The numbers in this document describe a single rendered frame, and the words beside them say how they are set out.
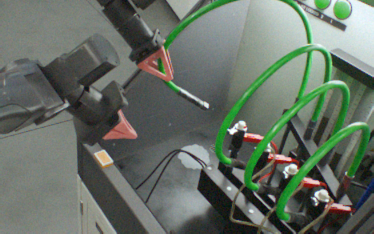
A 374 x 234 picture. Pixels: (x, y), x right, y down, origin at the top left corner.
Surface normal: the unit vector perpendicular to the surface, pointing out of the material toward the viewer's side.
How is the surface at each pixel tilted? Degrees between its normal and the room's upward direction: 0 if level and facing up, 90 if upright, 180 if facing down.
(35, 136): 0
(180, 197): 0
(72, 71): 66
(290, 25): 90
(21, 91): 48
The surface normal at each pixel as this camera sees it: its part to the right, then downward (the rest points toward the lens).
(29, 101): 0.81, -0.52
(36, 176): 0.13, -0.80
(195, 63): 0.58, 0.55
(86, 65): -0.15, 0.19
